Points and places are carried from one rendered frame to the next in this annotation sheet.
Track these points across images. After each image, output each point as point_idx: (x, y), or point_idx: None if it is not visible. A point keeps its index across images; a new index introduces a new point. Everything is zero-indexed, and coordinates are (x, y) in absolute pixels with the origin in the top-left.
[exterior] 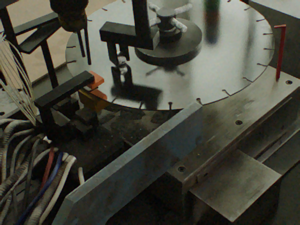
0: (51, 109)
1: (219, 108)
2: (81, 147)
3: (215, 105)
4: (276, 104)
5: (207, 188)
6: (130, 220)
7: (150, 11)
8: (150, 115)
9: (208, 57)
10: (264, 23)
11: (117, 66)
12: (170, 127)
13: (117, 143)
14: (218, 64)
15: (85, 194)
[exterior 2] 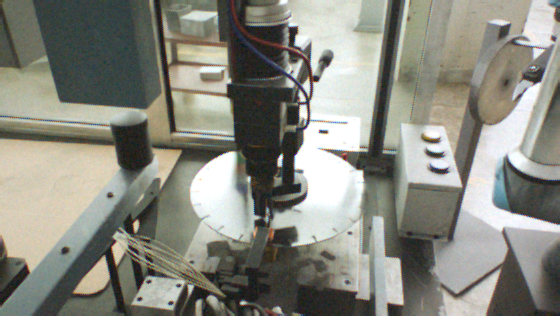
0: (224, 276)
1: None
2: (270, 298)
3: None
4: None
5: (366, 290)
6: None
7: (239, 169)
8: (284, 254)
9: (321, 188)
10: (330, 155)
11: (262, 218)
12: (382, 239)
13: (294, 282)
14: (333, 190)
15: (387, 311)
